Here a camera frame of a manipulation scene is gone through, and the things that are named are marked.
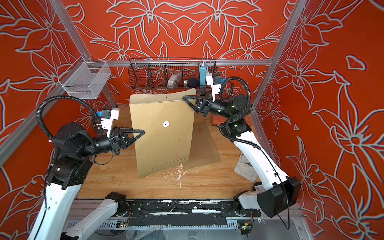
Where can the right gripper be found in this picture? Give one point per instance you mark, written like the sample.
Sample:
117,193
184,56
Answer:
204,105

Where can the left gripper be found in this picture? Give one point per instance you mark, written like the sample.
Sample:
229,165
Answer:
116,144

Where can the kraft file bag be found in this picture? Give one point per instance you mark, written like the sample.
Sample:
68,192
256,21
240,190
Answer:
168,125
203,150

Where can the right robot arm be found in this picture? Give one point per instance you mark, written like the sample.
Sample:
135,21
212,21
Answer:
278,191

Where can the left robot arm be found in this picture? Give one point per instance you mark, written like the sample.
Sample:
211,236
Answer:
75,153

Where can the dark blue round object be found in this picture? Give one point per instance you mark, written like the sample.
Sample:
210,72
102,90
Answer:
193,83

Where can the red plastic tool case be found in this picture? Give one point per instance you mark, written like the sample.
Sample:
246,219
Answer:
218,120

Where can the white mesh basket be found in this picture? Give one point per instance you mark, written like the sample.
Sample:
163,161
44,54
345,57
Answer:
85,81

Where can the white grey work glove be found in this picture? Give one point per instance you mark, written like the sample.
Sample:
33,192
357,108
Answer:
245,169

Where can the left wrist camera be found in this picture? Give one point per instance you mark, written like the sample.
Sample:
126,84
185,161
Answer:
107,117

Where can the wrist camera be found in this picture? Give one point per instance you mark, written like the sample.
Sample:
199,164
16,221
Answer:
107,117
214,80

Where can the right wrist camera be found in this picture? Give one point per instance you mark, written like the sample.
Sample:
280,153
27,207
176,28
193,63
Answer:
214,80

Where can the black wire basket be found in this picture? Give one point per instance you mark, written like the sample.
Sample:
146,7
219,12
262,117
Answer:
154,74

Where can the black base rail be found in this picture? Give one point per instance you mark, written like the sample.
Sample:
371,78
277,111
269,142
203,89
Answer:
181,213

